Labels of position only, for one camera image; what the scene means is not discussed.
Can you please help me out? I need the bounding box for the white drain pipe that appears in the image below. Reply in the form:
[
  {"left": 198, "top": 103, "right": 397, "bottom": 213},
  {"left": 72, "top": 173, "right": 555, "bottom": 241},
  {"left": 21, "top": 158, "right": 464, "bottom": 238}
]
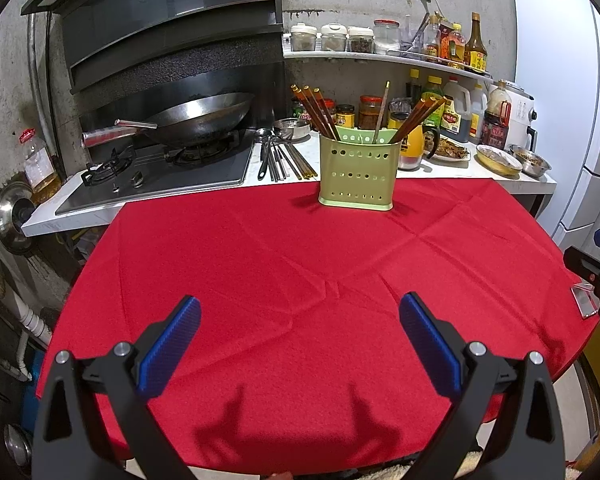
[{"left": 10, "top": 290, "right": 53, "bottom": 381}]

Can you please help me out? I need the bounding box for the plastic cooking oil bottle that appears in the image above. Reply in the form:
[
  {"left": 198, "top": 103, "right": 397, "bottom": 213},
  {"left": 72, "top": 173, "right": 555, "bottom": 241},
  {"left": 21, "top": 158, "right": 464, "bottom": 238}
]
[{"left": 21, "top": 129, "right": 61, "bottom": 203}]

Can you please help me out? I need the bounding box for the white plastic jug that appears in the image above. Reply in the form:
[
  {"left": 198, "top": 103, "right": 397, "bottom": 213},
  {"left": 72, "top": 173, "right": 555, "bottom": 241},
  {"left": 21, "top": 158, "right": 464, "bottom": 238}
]
[{"left": 469, "top": 84, "right": 487, "bottom": 145}]

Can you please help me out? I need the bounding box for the yellow-rimmed bowl of food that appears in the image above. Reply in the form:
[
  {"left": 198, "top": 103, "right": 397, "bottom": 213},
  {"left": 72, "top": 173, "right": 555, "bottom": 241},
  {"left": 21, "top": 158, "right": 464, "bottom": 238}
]
[{"left": 475, "top": 144, "right": 524, "bottom": 177}]

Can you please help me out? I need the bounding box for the small steel bowl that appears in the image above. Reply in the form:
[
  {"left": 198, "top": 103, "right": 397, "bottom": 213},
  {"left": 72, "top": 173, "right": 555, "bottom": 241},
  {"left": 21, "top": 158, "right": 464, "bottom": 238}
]
[{"left": 274, "top": 118, "right": 312, "bottom": 141}]

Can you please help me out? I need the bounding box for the white wall shelf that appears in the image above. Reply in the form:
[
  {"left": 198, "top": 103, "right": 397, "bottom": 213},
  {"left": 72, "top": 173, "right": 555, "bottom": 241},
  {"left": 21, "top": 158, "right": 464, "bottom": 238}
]
[{"left": 283, "top": 50, "right": 493, "bottom": 81}]

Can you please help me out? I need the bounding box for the large red-lidded sauce jar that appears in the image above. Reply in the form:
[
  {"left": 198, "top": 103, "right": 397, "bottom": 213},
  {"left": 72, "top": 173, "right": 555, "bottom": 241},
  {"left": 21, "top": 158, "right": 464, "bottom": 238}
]
[{"left": 358, "top": 94, "right": 387, "bottom": 131}]

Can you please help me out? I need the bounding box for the green bottle with yellow cap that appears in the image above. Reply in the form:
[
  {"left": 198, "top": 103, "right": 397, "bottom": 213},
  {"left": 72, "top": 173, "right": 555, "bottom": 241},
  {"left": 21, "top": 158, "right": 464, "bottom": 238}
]
[{"left": 422, "top": 76, "right": 447, "bottom": 128}]

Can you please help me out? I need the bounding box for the steel pot lid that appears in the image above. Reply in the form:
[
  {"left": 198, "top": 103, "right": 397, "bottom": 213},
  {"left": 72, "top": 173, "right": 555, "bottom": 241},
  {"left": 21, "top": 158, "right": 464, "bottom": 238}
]
[{"left": 0, "top": 182, "right": 36, "bottom": 256}]

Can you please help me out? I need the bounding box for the red seasoning carton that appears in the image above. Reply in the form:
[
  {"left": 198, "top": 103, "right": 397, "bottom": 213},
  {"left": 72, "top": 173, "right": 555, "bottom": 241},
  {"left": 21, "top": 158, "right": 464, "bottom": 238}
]
[{"left": 437, "top": 21, "right": 456, "bottom": 63}]

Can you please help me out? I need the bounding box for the steel wok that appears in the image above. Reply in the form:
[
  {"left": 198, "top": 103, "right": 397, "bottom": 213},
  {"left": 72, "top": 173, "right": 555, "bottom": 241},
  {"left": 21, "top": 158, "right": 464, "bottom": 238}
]
[{"left": 81, "top": 91, "right": 256, "bottom": 148}]

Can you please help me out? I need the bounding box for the yellow-capped oil bottle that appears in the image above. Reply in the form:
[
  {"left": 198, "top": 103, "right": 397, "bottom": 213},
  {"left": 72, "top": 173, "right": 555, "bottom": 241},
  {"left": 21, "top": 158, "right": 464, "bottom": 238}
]
[{"left": 447, "top": 23, "right": 467, "bottom": 68}]

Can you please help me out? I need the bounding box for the clear cup with utensils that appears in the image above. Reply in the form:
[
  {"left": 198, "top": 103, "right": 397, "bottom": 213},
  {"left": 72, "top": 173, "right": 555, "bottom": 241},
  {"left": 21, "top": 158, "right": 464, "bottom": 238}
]
[{"left": 400, "top": 12, "right": 428, "bottom": 53}]

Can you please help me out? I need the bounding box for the red-labelled sauce jar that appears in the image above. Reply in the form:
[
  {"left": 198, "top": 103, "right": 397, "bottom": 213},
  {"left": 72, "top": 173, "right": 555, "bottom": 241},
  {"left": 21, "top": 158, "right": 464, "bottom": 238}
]
[{"left": 310, "top": 99, "right": 337, "bottom": 128}]

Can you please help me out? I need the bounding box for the bunch of metal cutlery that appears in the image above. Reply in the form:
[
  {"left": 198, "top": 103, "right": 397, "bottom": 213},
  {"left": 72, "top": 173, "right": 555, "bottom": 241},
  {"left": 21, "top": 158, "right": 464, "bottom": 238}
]
[{"left": 256, "top": 127, "right": 317, "bottom": 183}]

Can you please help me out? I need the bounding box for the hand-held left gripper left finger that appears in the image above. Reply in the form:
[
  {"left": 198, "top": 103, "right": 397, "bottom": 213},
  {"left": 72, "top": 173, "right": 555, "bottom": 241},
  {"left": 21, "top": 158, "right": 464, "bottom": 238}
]
[{"left": 32, "top": 294, "right": 203, "bottom": 480}]

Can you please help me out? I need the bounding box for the plate of cooked fish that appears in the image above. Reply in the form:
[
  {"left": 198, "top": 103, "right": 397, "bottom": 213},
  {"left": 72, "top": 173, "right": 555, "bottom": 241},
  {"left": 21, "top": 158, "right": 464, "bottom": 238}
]
[{"left": 425, "top": 137, "right": 472, "bottom": 162}]

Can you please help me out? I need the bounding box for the tall dark sauce bottle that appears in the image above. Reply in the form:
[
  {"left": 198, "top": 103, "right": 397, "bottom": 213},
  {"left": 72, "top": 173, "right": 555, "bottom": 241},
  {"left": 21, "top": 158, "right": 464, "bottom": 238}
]
[{"left": 463, "top": 12, "right": 488, "bottom": 73}]

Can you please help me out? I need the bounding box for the black glass gas stove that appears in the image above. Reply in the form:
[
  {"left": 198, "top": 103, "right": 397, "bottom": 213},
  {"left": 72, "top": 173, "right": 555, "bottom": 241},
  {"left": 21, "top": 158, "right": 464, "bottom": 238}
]
[{"left": 55, "top": 127, "right": 257, "bottom": 216}]

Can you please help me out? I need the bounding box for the white-lidded spice jar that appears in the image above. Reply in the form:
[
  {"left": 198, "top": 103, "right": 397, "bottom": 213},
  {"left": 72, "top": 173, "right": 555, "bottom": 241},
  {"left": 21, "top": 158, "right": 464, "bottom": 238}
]
[
  {"left": 348, "top": 26, "right": 375, "bottom": 54},
  {"left": 290, "top": 24, "right": 317, "bottom": 52},
  {"left": 321, "top": 23, "right": 348, "bottom": 52}
]

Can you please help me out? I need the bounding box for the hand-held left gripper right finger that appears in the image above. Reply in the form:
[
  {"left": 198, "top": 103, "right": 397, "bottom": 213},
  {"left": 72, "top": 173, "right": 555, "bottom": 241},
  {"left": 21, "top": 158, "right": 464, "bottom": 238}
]
[{"left": 399, "top": 291, "right": 566, "bottom": 480}]

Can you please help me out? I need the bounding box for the steel bowl of food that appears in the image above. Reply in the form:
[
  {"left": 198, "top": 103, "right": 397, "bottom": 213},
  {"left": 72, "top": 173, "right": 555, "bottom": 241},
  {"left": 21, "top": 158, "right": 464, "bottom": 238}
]
[{"left": 509, "top": 144, "right": 552, "bottom": 178}]

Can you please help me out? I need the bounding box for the white refrigerator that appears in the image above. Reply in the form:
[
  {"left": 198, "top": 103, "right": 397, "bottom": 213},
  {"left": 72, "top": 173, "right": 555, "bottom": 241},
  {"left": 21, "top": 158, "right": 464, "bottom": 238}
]
[{"left": 512, "top": 0, "right": 600, "bottom": 248}]

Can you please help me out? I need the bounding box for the dark soy sauce bottle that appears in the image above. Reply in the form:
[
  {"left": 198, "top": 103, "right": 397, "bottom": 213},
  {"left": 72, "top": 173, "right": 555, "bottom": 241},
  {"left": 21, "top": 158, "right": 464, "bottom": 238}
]
[{"left": 406, "top": 69, "right": 423, "bottom": 111}]

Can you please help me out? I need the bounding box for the metal duct pipe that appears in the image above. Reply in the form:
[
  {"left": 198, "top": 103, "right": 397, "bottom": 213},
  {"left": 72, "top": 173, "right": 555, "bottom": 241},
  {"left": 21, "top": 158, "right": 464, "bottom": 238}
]
[{"left": 27, "top": 0, "right": 66, "bottom": 161}]

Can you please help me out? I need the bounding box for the black range hood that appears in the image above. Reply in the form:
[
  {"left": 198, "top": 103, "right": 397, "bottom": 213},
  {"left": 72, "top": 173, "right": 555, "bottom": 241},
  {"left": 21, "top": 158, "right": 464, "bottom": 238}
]
[{"left": 21, "top": 0, "right": 283, "bottom": 93}]

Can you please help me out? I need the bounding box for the clear seasoning bottle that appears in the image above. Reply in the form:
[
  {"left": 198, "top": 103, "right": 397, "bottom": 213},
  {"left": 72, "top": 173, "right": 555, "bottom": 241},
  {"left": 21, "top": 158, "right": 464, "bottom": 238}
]
[{"left": 422, "top": 14, "right": 441, "bottom": 58}]

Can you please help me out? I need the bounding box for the bunch of wooden chopsticks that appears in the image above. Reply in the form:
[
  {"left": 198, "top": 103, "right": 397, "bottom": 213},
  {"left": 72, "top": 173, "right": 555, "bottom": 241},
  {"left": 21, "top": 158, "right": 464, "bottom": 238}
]
[{"left": 290, "top": 81, "right": 448, "bottom": 143}]

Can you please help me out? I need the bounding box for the red-lidded glass jar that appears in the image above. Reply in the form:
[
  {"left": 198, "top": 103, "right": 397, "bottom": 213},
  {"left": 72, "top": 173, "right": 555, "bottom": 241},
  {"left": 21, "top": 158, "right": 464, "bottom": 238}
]
[{"left": 373, "top": 19, "right": 402, "bottom": 55}]

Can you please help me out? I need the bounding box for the red tablecloth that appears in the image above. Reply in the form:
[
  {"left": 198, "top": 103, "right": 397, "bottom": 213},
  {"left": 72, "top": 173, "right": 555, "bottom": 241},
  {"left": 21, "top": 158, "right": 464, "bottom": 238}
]
[{"left": 37, "top": 177, "right": 600, "bottom": 476}]

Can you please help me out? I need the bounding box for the blue plastic container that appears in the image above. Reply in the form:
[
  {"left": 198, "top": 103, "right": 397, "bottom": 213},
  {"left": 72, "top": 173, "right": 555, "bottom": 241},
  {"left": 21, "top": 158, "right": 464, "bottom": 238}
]
[{"left": 22, "top": 380, "right": 46, "bottom": 441}]

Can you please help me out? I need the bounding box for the dark yellow object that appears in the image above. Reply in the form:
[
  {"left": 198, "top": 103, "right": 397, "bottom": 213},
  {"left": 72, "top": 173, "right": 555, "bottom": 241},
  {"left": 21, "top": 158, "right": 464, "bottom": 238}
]
[{"left": 580, "top": 320, "right": 600, "bottom": 411}]

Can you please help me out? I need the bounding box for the green plastic utensil holder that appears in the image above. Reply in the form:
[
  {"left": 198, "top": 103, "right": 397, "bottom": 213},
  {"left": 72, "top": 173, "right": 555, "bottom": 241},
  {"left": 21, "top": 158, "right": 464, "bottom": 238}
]
[{"left": 318, "top": 127, "right": 401, "bottom": 211}]

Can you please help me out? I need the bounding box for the white countertop appliance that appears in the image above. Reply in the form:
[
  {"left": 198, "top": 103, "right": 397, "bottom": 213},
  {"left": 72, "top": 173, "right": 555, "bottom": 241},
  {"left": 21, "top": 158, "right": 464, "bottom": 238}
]
[{"left": 500, "top": 80, "right": 537, "bottom": 151}]

